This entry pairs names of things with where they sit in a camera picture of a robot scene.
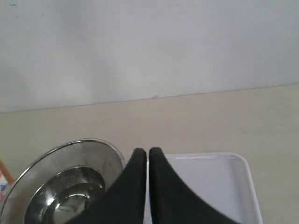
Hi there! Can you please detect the white rectangular plastic tray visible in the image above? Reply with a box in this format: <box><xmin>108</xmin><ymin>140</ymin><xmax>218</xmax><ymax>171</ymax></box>
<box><xmin>142</xmin><ymin>152</ymin><xmax>263</xmax><ymax>224</ymax></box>

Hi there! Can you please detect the steel mesh colander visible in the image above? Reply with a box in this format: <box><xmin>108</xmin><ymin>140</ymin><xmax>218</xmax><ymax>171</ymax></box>
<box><xmin>0</xmin><ymin>139</ymin><xmax>126</xmax><ymax>224</ymax></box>

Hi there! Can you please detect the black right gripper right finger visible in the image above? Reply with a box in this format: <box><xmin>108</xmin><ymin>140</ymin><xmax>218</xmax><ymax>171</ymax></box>
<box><xmin>149</xmin><ymin>147</ymin><xmax>236</xmax><ymax>224</ymax></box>

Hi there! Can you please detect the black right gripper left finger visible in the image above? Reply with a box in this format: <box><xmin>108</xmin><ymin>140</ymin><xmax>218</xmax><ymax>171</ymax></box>
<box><xmin>68</xmin><ymin>148</ymin><xmax>146</xmax><ymax>224</ymax></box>

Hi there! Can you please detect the orange dish soap pump bottle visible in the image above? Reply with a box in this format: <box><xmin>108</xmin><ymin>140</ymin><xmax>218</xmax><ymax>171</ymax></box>
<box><xmin>0</xmin><ymin>161</ymin><xmax>14</xmax><ymax>204</ymax></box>

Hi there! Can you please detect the small stainless steel bowl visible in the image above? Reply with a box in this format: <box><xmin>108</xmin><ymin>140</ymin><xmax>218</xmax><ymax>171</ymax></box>
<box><xmin>24</xmin><ymin>166</ymin><xmax>106</xmax><ymax>224</ymax></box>

